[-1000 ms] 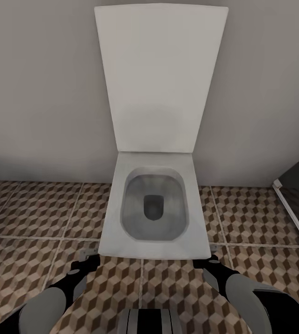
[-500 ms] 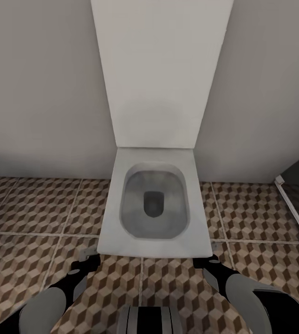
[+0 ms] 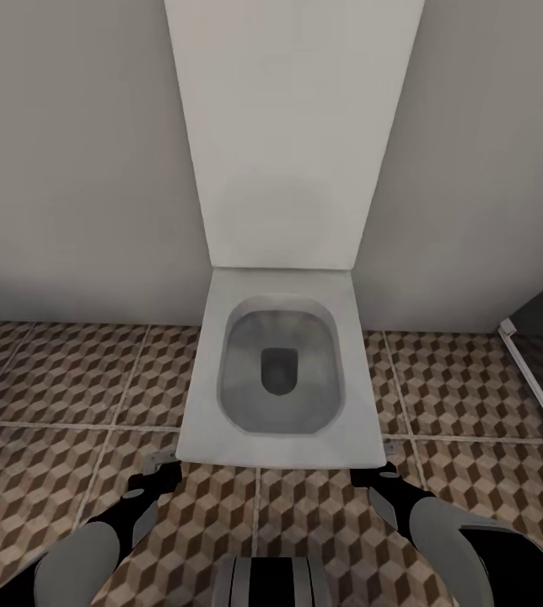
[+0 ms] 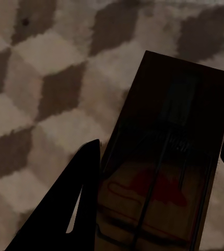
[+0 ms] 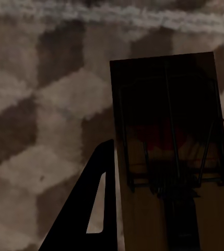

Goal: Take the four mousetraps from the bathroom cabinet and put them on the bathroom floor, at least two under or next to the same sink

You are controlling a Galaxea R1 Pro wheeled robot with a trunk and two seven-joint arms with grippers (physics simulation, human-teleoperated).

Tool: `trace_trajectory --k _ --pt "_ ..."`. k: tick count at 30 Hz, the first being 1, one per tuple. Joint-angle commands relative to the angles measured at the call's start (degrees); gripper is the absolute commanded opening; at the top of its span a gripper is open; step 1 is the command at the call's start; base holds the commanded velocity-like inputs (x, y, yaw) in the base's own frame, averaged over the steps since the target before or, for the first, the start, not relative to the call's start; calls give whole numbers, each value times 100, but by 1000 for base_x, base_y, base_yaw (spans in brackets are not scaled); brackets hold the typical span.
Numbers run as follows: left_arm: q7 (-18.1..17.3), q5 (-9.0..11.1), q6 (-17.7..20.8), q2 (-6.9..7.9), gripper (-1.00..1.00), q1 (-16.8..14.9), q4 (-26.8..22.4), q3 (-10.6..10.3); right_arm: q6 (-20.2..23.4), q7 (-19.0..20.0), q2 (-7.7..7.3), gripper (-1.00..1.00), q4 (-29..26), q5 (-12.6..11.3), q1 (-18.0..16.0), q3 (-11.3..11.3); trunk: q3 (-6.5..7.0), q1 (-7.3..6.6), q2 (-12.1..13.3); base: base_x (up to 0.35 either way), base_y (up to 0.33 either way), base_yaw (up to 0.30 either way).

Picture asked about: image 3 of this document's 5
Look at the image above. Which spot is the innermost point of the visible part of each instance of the toilet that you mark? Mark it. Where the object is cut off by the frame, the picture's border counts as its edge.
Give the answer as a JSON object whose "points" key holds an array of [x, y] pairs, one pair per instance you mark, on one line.
{"points": [[288, 107]]}

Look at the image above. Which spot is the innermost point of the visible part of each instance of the robot trunk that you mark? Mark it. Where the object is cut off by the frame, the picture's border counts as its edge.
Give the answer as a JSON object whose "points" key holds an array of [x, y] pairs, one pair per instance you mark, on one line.
{"points": [[271, 582]]}

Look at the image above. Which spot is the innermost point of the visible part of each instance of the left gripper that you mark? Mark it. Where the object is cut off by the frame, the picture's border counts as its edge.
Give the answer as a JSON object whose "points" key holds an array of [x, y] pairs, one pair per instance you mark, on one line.
{"points": [[165, 480]]}

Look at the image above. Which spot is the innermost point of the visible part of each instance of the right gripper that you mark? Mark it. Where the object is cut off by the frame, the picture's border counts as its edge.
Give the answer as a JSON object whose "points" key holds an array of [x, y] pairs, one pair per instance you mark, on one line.
{"points": [[359, 477]]}

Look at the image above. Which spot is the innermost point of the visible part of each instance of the shower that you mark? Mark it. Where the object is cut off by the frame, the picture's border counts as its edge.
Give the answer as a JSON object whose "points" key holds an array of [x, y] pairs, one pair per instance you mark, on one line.
{"points": [[534, 385]]}

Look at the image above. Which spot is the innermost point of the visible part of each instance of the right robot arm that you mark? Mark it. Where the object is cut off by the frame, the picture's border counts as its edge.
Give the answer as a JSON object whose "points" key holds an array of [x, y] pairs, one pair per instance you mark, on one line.
{"points": [[483, 562]]}

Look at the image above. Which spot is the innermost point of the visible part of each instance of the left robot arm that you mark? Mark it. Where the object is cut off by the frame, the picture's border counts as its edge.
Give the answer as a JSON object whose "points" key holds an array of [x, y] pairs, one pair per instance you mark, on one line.
{"points": [[72, 571]]}

